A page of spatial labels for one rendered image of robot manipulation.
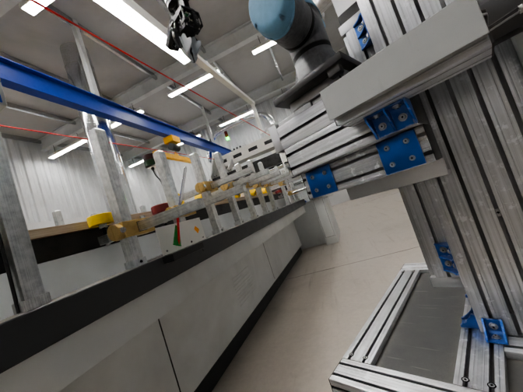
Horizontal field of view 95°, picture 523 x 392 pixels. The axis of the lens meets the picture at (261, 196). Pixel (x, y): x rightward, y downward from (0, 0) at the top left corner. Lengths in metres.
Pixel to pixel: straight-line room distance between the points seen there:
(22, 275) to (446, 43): 0.88
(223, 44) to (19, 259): 6.57
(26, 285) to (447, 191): 1.02
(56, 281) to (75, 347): 0.27
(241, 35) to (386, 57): 6.41
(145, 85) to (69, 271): 6.99
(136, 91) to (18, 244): 7.30
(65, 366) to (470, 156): 1.07
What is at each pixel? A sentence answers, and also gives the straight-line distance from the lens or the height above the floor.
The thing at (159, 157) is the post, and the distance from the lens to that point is 1.08.
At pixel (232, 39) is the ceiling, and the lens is 6.93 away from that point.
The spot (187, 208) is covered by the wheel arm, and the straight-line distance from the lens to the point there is 0.73.
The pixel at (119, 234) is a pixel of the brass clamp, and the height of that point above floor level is 0.81.
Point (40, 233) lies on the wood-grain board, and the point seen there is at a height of 0.88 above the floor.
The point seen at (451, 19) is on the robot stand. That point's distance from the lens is 0.54.
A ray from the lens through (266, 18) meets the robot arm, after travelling 0.71.
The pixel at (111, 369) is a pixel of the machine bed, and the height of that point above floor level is 0.41.
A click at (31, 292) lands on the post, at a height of 0.73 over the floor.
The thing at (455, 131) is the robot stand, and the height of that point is 0.78.
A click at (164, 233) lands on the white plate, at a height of 0.77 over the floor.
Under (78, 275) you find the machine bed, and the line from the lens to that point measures 1.00.
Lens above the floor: 0.75
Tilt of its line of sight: 3 degrees up
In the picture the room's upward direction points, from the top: 19 degrees counter-clockwise
